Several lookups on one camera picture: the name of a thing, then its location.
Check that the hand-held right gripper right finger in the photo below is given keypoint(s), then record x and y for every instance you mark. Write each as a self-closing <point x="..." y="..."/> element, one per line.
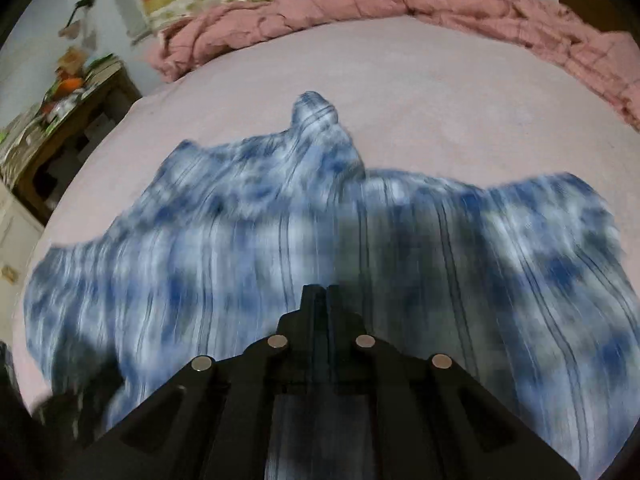
<point x="340" y="345"/>

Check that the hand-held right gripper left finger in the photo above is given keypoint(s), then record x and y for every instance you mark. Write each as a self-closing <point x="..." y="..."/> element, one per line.
<point x="312" y="340"/>

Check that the blue tie-dye garment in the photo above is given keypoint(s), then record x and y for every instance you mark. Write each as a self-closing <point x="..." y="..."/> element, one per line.
<point x="200" y="260"/>

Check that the white cabinet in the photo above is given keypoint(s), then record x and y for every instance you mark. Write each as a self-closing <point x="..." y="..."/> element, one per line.
<point x="17" y="240"/>

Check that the wooden side table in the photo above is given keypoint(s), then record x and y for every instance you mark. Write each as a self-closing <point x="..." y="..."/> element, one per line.
<point x="107" y="91"/>

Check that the stack of books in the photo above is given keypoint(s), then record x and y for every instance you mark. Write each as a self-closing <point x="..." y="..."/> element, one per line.
<point x="102" y="70"/>

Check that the pink quilt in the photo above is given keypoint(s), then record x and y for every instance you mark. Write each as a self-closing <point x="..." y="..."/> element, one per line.
<point x="350" y="0"/>

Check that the orange toy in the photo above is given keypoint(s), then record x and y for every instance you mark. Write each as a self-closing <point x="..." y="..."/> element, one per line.
<point x="70" y="85"/>

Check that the wooden headboard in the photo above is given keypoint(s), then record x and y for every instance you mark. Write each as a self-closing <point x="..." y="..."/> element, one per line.
<point x="595" y="10"/>

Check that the white window frame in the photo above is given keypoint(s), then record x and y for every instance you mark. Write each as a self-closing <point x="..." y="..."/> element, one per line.
<point x="132" y="5"/>

